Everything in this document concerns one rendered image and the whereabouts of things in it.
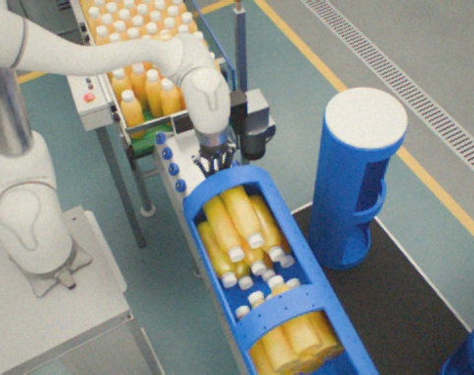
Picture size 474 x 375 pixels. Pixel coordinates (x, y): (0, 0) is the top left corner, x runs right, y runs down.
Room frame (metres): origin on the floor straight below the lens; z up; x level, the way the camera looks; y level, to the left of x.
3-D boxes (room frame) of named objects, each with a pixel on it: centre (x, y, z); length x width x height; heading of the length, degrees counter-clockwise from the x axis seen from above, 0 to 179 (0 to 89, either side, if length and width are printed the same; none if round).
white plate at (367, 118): (1.28, -0.46, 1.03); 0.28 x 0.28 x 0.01
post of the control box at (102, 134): (1.44, 0.50, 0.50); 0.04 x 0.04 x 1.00; 19
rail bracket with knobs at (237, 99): (1.44, -0.02, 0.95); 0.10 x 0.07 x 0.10; 109
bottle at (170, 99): (1.45, 0.21, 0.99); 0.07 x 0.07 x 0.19
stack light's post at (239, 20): (1.82, -0.06, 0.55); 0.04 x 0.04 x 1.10; 19
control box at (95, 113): (1.44, 0.50, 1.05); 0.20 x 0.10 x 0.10; 19
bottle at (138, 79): (1.54, 0.32, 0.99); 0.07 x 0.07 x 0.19
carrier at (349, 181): (1.28, -0.46, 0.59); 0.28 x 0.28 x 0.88
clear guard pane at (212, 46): (2.02, 0.10, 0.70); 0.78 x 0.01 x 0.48; 19
